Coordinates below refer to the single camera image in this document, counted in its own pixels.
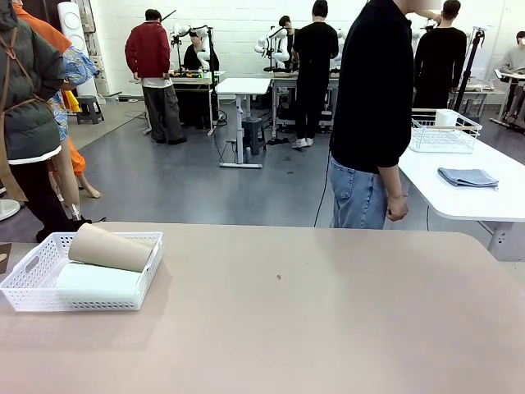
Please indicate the person's right hand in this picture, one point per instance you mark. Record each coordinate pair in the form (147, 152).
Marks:
(397, 209)

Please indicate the blue grey cloth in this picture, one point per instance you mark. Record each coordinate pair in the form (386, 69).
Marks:
(467, 177)

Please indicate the tall brown cup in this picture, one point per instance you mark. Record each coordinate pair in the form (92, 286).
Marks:
(106, 250)

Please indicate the pale green cup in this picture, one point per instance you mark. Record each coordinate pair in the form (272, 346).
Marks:
(98, 283)

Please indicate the white perforated plastic basket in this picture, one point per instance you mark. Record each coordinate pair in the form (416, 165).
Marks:
(82, 303)

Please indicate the white lab robot arm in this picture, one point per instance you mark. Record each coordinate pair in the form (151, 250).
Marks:
(266, 41)
(180, 30)
(203, 53)

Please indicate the person's right forearm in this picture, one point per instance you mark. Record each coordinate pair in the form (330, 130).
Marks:
(389, 182)

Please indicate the white side table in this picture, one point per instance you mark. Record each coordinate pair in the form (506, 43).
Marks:
(459, 205)

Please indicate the white cup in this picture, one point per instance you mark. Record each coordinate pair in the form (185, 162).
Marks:
(446, 119)

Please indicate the person in black shirt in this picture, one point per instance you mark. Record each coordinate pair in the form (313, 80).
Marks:
(369, 82)

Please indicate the black tripod stand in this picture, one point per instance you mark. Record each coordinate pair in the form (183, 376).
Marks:
(467, 74)

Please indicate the person in black sweater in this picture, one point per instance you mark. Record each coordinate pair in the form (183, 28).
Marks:
(439, 61)

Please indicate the tall grey stool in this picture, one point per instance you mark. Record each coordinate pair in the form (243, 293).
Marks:
(252, 135)

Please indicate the person in black t-shirt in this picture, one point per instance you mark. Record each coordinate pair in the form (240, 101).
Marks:
(313, 61)

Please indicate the desk with white legs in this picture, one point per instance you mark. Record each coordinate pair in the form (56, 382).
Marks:
(512, 75)

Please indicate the seated person in grey top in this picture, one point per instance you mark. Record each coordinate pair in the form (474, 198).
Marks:
(514, 57)

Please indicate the white standing desk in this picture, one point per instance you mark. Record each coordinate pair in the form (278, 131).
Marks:
(244, 85)

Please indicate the wood top lab table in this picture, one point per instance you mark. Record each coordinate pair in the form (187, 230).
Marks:
(197, 82)

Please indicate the seated person in black top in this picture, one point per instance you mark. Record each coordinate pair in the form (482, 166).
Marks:
(197, 57)

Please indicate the person in red jacket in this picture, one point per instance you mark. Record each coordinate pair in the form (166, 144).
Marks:
(149, 53)

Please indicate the small grey step stool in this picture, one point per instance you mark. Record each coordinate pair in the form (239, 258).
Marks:
(90, 108)

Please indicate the white tower fan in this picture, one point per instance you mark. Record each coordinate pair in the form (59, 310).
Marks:
(71, 24)

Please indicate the white round stand base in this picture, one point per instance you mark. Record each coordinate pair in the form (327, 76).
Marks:
(9, 209)

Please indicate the mannequin in orange clothes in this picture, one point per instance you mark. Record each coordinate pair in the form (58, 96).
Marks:
(45, 33)

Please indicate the brown board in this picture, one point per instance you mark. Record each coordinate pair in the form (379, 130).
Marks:
(5, 258)

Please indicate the white frame lab table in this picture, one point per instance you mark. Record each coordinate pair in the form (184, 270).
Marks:
(274, 106)

